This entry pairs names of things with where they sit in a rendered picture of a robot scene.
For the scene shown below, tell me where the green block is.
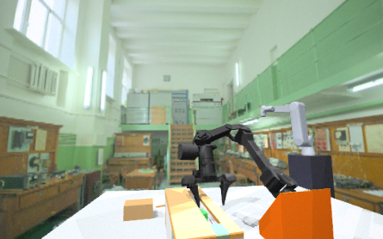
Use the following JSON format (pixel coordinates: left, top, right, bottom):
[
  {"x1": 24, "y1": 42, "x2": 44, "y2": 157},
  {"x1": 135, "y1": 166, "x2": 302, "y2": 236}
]
[{"x1": 201, "y1": 210, "x2": 208, "y2": 221}]

